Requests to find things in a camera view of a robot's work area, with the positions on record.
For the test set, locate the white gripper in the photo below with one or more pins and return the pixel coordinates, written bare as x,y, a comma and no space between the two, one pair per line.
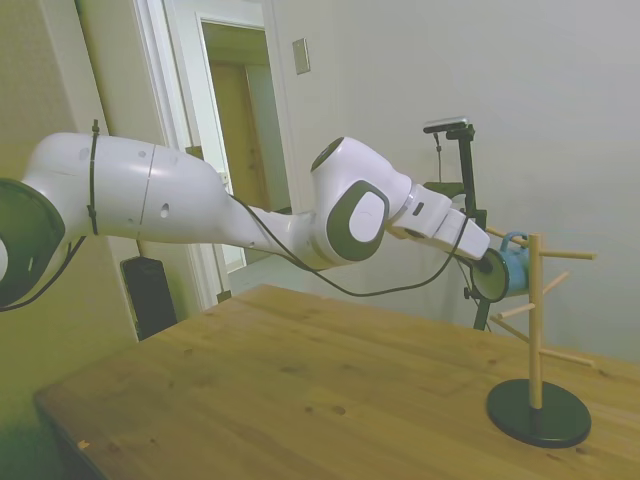
462,235

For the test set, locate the blue enamel mug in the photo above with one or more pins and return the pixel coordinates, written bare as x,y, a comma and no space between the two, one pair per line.
517,270

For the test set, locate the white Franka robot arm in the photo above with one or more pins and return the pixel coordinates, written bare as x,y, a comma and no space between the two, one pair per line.
175,190

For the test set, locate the wooden mug tree stand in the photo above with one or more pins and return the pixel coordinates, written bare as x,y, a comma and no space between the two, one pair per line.
535,325

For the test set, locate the brown wooden door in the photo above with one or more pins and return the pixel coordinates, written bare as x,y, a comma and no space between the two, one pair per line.
240,135

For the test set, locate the black box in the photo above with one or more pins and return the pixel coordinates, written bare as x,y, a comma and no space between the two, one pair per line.
150,300

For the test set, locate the black zip tie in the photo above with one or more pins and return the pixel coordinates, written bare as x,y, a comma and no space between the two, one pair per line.
93,180

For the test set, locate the black camera stand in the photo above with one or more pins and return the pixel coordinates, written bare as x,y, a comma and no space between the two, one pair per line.
470,175

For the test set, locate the black exterior camera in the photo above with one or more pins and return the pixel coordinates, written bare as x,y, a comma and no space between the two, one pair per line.
447,123

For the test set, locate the grey wall plate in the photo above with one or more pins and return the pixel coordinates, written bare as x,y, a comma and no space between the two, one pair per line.
301,56

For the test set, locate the white door frame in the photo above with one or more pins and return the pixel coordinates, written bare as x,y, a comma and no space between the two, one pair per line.
175,75

